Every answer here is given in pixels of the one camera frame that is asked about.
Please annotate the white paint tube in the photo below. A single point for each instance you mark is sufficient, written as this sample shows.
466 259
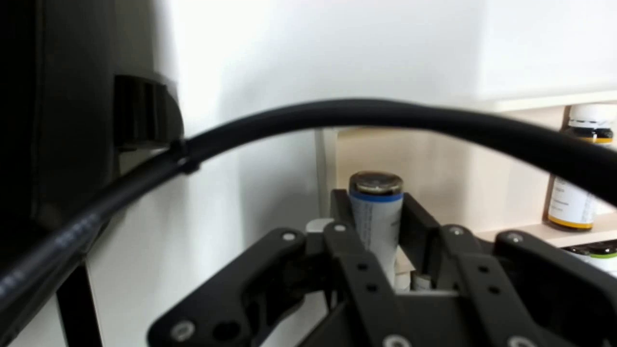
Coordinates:
570 205
595 126
377 222
599 253

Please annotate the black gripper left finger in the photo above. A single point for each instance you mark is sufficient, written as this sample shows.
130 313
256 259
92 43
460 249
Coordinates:
258 290

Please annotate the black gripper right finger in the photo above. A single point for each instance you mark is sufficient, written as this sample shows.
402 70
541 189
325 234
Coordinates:
514 290

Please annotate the wooden paint tube box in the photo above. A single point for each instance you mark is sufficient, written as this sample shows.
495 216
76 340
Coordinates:
464 166

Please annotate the large black backpack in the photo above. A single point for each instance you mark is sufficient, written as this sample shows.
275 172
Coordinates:
71 109

